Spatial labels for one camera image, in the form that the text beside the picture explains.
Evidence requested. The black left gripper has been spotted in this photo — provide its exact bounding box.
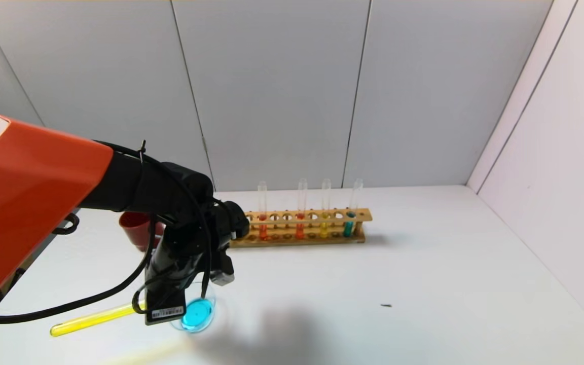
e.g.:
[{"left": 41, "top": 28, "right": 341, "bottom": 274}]
[{"left": 144, "top": 239, "right": 187, "bottom": 326}]

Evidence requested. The yellow pigment glass test tube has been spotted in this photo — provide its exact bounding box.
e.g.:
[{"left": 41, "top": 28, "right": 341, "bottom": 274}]
[
  {"left": 319, "top": 178, "right": 332, "bottom": 239},
  {"left": 50, "top": 302, "right": 147, "bottom": 338}
]

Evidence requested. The clear glass beaker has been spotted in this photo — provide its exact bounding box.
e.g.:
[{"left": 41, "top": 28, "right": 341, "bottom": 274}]
[{"left": 170, "top": 284, "right": 217, "bottom": 334}]

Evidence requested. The orange pigment glass test tube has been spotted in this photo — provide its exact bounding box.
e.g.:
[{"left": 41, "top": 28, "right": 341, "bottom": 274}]
[
  {"left": 295, "top": 178, "right": 308, "bottom": 240},
  {"left": 258, "top": 180, "right": 268, "bottom": 242}
]

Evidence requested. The wooden test tube rack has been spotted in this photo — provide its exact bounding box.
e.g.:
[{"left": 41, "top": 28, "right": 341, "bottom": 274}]
[{"left": 229, "top": 208, "right": 373, "bottom": 248}]

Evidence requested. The blue pigment glass test tube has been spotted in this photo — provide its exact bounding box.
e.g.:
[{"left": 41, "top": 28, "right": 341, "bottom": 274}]
[{"left": 343, "top": 178, "right": 364, "bottom": 238}]

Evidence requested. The dark red plastic cup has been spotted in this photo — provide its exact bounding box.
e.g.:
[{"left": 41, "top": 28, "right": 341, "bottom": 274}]
[{"left": 119, "top": 212, "right": 166, "bottom": 252}]

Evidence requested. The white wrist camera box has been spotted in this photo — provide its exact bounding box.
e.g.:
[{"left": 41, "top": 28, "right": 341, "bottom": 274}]
[{"left": 210, "top": 252, "right": 235, "bottom": 285}]

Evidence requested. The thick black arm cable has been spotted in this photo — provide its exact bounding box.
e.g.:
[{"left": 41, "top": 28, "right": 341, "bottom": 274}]
[{"left": 0, "top": 218, "right": 211, "bottom": 325}]

